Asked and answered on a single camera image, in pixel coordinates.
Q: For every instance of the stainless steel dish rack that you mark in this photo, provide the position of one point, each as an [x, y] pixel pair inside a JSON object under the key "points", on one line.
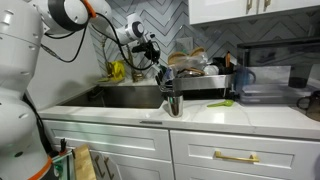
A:
{"points": [[200, 82]]}

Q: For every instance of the white wall outlet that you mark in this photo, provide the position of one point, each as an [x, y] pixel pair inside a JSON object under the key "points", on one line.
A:
{"points": [[184, 45]]}

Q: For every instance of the small black clamp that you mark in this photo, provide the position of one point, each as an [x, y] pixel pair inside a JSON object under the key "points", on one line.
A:
{"points": [[63, 145]]}

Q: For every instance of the yellow cloth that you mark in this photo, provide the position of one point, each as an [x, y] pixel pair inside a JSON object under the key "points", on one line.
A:
{"points": [[116, 70]]}

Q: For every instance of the green tinted clear box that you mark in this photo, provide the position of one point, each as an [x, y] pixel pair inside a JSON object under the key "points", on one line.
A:
{"points": [[63, 166]]}

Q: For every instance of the black countertop appliance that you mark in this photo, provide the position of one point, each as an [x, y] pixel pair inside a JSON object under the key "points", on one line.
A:
{"points": [[276, 53]]}

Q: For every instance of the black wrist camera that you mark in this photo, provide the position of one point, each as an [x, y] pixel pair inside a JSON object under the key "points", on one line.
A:
{"points": [[139, 49]]}

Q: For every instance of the shiny metal cup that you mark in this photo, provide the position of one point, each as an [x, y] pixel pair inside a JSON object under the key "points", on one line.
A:
{"points": [[175, 106]]}

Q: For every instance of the dark round bowl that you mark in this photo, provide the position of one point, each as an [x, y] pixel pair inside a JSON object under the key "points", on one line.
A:
{"points": [[192, 72]]}

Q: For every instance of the dark glass mug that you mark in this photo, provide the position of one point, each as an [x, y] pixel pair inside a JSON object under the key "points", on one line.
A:
{"points": [[315, 105]]}

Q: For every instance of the white upper cabinet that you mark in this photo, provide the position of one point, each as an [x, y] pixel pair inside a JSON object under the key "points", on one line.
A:
{"points": [[220, 10]]}

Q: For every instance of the wooden cutting board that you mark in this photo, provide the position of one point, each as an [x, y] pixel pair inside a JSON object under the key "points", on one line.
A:
{"points": [[84, 163]]}

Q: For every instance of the plain white drawer front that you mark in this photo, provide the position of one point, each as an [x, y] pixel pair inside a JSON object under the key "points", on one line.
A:
{"points": [[106, 138]]}

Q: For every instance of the white lower cabinet door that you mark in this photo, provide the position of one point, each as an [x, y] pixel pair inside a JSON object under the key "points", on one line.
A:
{"points": [[140, 168]]}

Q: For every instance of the green plastic scoop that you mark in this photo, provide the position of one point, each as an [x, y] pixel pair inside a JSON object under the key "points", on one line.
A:
{"points": [[221, 103]]}

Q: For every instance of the black dishes pile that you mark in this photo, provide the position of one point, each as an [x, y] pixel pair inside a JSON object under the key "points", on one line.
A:
{"points": [[221, 65]]}

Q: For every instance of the stainless steel sink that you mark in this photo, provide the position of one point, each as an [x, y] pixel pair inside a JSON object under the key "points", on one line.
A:
{"points": [[126, 98]]}

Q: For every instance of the clear plastic container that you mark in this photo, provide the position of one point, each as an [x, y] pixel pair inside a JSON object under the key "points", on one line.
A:
{"points": [[190, 62]]}

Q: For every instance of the brass spring faucet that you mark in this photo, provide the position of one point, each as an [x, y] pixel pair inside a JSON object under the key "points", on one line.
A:
{"points": [[136, 76]]}

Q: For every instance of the white bowl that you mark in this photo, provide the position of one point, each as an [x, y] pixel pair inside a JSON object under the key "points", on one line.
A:
{"points": [[211, 70]]}

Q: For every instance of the clear plastic storage box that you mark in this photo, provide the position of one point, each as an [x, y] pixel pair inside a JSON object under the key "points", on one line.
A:
{"points": [[266, 90]]}

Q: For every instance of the blue tinted pitcher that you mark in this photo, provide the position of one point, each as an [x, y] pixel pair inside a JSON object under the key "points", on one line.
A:
{"points": [[243, 80]]}

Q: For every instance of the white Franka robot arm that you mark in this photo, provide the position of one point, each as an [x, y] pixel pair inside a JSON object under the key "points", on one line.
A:
{"points": [[16, 83]]}

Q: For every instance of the blue mug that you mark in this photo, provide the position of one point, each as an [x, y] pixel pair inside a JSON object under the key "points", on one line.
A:
{"points": [[169, 74]]}

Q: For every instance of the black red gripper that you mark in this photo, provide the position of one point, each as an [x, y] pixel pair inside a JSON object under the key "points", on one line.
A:
{"points": [[151, 50]]}

